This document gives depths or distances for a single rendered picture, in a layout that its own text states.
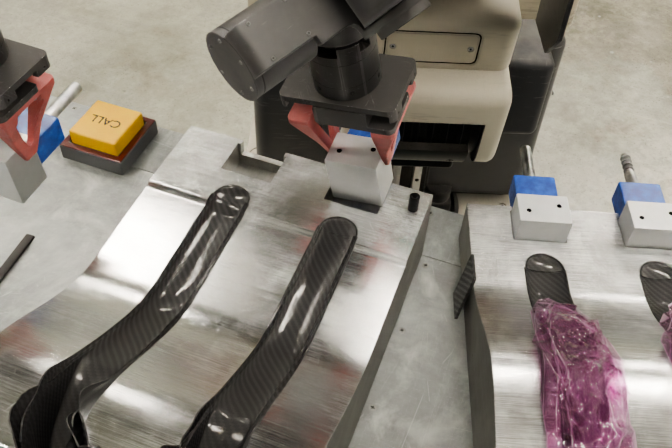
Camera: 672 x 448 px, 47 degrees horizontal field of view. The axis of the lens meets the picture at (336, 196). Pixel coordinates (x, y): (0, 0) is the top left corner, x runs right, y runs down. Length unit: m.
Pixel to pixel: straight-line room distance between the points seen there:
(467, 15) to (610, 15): 1.83
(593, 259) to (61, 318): 0.48
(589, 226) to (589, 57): 1.79
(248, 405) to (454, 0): 0.60
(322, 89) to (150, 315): 0.24
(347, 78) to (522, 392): 0.28
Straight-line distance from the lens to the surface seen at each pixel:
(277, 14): 0.53
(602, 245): 0.79
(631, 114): 2.39
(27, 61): 0.67
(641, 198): 0.83
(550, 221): 0.76
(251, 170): 0.79
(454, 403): 0.72
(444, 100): 1.01
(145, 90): 2.30
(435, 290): 0.78
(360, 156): 0.69
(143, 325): 0.65
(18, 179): 0.73
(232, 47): 0.53
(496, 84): 1.03
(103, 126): 0.91
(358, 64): 0.60
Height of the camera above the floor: 1.42
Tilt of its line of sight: 47 degrees down
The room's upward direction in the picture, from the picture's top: 3 degrees clockwise
